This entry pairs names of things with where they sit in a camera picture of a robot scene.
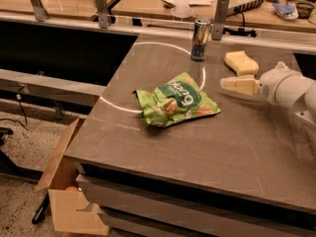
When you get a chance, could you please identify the black floor cable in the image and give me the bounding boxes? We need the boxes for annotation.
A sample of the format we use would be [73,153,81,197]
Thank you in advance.
[0,94,30,130]

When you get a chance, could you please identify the orange ball in box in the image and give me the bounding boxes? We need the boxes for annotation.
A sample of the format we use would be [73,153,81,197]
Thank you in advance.
[65,186,79,192]

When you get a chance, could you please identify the black chair base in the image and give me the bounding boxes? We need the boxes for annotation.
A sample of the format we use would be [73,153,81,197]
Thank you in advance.
[0,127,49,224]

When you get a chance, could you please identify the blue white cloth item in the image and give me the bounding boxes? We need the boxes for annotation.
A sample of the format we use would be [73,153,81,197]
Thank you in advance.
[273,4,298,20]

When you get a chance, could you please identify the green rice chip bag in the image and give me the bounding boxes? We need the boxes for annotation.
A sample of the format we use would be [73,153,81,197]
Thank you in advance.
[134,72,220,127]

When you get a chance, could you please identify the grey power strip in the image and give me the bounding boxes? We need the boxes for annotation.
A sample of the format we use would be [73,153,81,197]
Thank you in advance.
[226,0,264,16]

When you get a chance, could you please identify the black mesh cup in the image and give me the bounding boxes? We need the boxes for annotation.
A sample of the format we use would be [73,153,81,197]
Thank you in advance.
[296,2,314,19]

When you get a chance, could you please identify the blue silver drink can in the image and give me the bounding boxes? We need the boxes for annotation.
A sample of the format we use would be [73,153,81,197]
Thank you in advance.
[191,18,211,61]

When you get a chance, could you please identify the white face mask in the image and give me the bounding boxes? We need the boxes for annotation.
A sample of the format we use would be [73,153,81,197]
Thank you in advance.
[171,4,195,19]

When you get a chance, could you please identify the black cable on desk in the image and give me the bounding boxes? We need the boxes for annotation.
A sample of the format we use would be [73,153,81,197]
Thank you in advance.
[222,11,258,39]

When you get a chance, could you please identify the metal bracket left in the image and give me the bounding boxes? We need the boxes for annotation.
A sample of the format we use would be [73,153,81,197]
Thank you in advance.
[30,0,48,22]

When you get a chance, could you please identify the metal bracket right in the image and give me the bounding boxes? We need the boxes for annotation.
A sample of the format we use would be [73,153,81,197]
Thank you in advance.
[211,0,230,40]

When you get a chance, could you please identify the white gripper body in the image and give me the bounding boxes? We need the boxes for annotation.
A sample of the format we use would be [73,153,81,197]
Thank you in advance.
[259,61,315,109]

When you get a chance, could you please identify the metal bracket middle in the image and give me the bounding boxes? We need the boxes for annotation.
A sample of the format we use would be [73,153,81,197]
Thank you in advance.
[95,0,109,29]

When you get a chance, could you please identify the metal bracket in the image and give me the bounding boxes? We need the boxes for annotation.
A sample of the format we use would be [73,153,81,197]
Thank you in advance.
[30,0,48,22]
[95,0,109,29]
[211,0,230,40]

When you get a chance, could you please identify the open cardboard box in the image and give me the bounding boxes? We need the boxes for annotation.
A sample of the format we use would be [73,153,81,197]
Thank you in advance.
[35,118,110,237]

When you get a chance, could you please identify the yellow sponge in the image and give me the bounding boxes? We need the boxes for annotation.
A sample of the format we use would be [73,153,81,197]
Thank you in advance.
[224,50,259,76]

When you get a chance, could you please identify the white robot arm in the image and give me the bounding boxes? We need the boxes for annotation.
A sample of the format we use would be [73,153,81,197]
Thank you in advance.
[220,61,316,160]

